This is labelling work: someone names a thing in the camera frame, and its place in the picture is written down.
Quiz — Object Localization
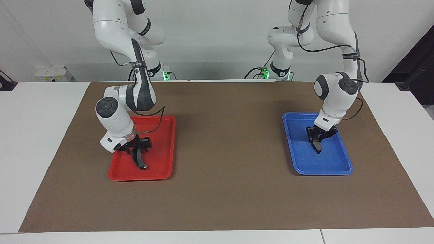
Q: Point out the black base cable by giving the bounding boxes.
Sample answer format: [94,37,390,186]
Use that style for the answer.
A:
[244,51,275,80]

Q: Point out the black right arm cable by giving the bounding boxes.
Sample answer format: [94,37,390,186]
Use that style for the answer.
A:
[110,51,166,135]

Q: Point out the blue plastic tray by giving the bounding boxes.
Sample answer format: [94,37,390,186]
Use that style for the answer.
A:
[282,112,354,176]

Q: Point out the brown table mat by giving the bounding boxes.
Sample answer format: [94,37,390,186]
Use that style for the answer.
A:
[18,81,434,233]

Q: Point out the white wall power box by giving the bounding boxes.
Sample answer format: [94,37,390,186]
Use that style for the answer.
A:
[35,65,73,82]

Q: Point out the black object at table edge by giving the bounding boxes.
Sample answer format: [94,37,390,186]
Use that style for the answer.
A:
[0,70,18,91]

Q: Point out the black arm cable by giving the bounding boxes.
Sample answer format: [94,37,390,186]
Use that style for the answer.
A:
[110,51,166,135]
[297,3,370,121]

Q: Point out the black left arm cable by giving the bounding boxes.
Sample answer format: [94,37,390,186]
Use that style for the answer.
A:
[297,3,370,121]

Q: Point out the red plastic tray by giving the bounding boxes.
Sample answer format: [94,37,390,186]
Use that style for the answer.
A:
[108,115,177,182]

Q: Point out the dark furniture piece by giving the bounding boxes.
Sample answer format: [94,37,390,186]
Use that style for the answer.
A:
[382,25,434,119]

